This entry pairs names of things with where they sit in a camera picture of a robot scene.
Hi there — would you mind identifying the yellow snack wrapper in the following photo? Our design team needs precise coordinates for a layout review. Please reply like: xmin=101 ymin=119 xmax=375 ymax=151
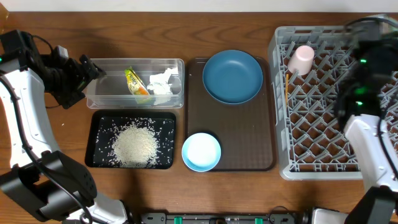
xmin=124 ymin=67 xmax=152 ymax=104

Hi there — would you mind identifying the white napkin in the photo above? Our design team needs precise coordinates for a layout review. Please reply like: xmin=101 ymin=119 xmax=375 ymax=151
xmin=146 ymin=67 xmax=179 ymax=95

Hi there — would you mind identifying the pile of rice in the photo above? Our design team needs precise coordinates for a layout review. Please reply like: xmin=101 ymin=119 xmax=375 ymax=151
xmin=93 ymin=117 xmax=175 ymax=168

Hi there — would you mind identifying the light blue bowl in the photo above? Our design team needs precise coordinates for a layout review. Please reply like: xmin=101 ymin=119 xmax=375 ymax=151
xmin=182 ymin=133 xmax=221 ymax=172

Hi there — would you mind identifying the dark blue plate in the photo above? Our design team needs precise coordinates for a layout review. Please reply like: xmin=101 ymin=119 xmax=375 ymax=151
xmin=202 ymin=50 xmax=264 ymax=105

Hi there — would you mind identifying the wooden chopstick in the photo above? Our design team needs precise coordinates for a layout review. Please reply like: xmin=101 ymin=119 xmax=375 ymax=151
xmin=285 ymin=73 xmax=289 ymax=107

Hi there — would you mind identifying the pink cup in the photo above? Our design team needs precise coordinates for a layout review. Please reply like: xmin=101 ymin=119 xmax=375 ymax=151
xmin=287 ymin=45 xmax=315 ymax=76

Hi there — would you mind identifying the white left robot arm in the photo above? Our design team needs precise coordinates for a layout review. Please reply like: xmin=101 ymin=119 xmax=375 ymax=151
xmin=1 ymin=30 xmax=132 ymax=223

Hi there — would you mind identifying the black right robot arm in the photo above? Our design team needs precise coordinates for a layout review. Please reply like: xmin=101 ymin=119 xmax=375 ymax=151
xmin=302 ymin=14 xmax=397 ymax=223

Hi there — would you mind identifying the grey dishwasher rack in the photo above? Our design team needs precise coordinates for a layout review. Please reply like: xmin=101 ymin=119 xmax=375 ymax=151
xmin=267 ymin=26 xmax=398 ymax=181

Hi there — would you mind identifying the clear plastic bin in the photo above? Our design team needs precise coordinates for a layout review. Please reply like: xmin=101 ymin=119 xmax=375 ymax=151
xmin=85 ymin=58 xmax=185 ymax=109

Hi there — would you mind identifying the black tray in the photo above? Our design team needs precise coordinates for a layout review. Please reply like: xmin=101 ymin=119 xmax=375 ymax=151
xmin=84 ymin=109 xmax=177 ymax=170

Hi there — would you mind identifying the brown serving tray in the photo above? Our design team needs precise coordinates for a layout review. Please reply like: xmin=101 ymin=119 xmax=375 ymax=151
xmin=184 ymin=57 xmax=277 ymax=172

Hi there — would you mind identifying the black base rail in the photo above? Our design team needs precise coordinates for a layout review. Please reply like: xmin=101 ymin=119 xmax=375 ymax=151
xmin=139 ymin=212 xmax=312 ymax=224

